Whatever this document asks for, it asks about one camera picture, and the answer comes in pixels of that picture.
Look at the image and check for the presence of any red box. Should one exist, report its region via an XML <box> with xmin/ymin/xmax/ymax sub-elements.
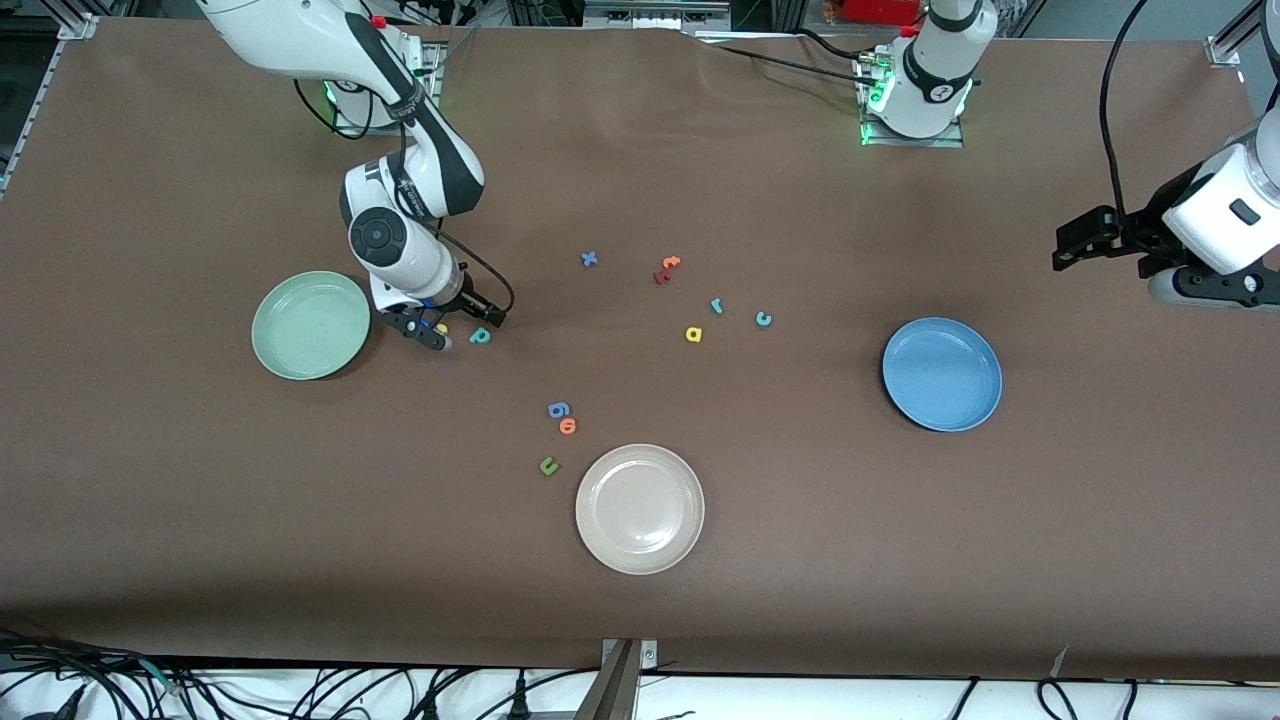
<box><xmin>838</xmin><ymin>0</ymin><xmax>923</xmax><ymax>27</ymax></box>

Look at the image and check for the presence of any aluminium frame rail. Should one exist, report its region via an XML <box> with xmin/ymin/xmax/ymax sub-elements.
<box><xmin>0</xmin><ymin>12</ymin><xmax>101</xmax><ymax>201</ymax></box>

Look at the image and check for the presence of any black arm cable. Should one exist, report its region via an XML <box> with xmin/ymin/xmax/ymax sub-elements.
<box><xmin>1098</xmin><ymin>0</ymin><xmax>1151</xmax><ymax>223</ymax></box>
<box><xmin>293</xmin><ymin>78</ymin><xmax>516</xmax><ymax>326</ymax></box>

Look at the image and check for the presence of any blue plate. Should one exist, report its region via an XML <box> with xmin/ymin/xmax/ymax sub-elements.
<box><xmin>881</xmin><ymin>316</ymin><xmax>1004</xmax><ymax>433</ymax></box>

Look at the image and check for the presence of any aluminium profile with bracket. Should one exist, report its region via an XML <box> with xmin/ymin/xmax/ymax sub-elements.
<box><xmin>573</xmin><ymin>638</ymin><xmax>661</xmax><ymax>720</ymax></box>

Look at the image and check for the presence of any brown table cover mat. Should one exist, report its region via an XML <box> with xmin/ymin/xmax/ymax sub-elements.
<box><xmin>0</xmin><ymin>18</ymin><xmax>1280</xmax><ymax>681</ymax></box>

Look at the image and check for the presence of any aluminium frame corner profile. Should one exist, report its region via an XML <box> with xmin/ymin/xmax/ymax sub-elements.
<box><xmin>1205</xmin><ymin>0</ymin><xmax>1280</xmax><ymax>69</ymax></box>

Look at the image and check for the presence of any teal cable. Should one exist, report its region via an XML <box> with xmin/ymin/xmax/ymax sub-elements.
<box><xmin>135</xmin><ymin>657</ymin><xmax>191</xmax><ymax>693</ymax></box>

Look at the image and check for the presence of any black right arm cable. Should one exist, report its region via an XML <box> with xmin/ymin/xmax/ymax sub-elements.
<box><xmin>293</xmin><ymin>78</ymin><xmax>516</xmax><ymax>326</ymax></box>

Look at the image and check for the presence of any beige plate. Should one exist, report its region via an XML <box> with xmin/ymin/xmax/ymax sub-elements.
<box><xmin>575</xmin><ymin>443</ymin><xmax>706</xmax><ymax>576</ymax></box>

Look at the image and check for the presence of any green plate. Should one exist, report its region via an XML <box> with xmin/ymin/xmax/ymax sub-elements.
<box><xmin>251</xmin><ymin>270</ymin><xmax>372</xmax><ymax>382</ymax></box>

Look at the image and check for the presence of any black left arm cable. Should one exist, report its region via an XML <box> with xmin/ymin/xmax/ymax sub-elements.
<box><xmin>1098</xmin><ymin>0</ymin><xmax>1151</xmax><ymax>223</ymax></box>

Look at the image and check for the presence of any thin black base cable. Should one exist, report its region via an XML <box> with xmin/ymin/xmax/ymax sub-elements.
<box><xmin>795</xmin><ymin>28</ymin><xmax>869</xmax><ymax>59</ymax></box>
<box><xmin>715</xmin><ymin>45</ymin><xmax>881</xmax><ymax>86</ymax></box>

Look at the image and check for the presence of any black connector plug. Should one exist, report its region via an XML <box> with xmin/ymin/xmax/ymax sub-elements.
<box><xmin>20</xmin><ymin>685</ymin><xmax>91</xmax><ymax>720</ymax></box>

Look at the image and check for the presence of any grey power strip box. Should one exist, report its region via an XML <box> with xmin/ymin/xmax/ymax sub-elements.
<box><xmin>583</xmin><ymin>0</ymin><xmax>733</xmax><ymax>31</ymax></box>

